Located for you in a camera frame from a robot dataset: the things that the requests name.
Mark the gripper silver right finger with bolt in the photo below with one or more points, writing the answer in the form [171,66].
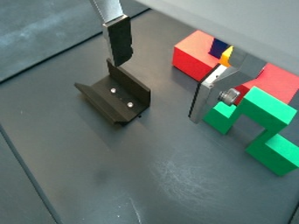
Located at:
[216,88]

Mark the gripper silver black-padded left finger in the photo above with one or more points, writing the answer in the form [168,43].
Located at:
[116,29]

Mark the green S-shaped block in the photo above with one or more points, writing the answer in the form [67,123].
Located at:
[269,148]

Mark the red puzzle board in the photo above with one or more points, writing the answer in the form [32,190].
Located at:
[192,59]

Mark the yellow block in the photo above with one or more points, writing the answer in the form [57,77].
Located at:
[224,57]

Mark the dark blue block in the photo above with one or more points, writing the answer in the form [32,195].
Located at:
[217,48]

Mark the dark grey table mat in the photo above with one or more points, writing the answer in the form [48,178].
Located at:
[161,170]

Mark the black metal bracket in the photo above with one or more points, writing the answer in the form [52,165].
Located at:
[119,96]

